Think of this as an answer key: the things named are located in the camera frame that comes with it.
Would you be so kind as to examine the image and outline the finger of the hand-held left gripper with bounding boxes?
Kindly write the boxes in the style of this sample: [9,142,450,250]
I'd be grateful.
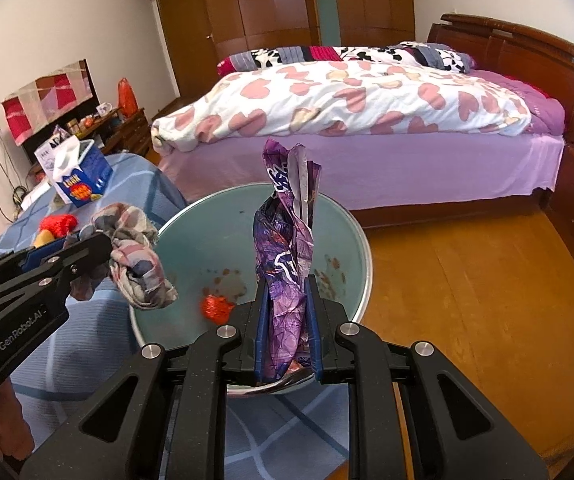
[0,240,68,288]
[0,232,114,321]

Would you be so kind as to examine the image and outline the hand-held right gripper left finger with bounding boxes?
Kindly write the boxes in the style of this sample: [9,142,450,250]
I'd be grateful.
[19,277,270,480]

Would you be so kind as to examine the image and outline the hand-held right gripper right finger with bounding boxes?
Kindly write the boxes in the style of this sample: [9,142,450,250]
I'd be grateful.
[304,275,550,480]

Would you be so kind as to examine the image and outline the grey plaid cloth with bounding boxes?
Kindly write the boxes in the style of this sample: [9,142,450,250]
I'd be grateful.
[69,202,178,311]

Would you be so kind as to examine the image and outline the purple foil wrapper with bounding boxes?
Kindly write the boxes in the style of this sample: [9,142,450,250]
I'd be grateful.
[253,137,324,383]

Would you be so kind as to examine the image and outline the light blue plastic basin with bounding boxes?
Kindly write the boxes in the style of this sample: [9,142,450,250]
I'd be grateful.
[128,183,372,397]

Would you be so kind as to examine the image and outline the person's left hand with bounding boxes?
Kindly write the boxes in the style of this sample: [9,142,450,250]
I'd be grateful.
[0,380,35,463]

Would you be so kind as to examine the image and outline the red yarn ball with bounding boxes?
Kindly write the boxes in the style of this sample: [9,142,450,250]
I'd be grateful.
[39,214,78,238]

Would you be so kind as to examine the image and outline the white flat box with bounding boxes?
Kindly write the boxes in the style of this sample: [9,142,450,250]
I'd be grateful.
[19,180,55,211]

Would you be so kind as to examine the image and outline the blue and white tissue box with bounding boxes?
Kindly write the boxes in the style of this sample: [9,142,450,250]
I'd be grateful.
[52,137,114,207]

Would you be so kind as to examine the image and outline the blue plaid tablecloth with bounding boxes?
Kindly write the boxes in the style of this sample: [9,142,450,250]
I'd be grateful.
[0,152,352,480]

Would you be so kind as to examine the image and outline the white cardboard box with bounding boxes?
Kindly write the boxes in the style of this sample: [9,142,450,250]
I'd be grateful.
[34,132,75,171]

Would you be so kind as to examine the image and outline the wooden television stand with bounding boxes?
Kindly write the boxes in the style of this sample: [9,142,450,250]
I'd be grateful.
[14,107,152,211]

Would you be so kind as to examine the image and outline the black television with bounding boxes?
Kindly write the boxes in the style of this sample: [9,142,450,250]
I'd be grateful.
[21,92,102,163]

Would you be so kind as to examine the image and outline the red pink patchwork cover cloth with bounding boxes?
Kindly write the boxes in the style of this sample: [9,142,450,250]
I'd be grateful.
[1,58,95,147]

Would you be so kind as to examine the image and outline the orange red plastic bag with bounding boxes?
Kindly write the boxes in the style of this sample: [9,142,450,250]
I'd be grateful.
[118,77,139,118]

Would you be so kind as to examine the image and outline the white quilt with pink hearts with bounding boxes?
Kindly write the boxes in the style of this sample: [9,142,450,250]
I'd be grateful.
[151,60,532,153]

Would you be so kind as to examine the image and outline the brown wooden door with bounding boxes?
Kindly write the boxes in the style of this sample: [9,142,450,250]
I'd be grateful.
[156,0,220,101]

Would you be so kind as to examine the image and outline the brown wooden wardrobe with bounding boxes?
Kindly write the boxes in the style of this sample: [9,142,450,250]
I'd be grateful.
[127,0,416,56]

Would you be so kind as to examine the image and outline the wooden bed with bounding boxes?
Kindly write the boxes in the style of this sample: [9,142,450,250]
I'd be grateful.
[357,13,574,231]

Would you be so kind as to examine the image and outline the hanging cables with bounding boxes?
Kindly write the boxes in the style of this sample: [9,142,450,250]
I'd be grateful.
[0,135,30,206]

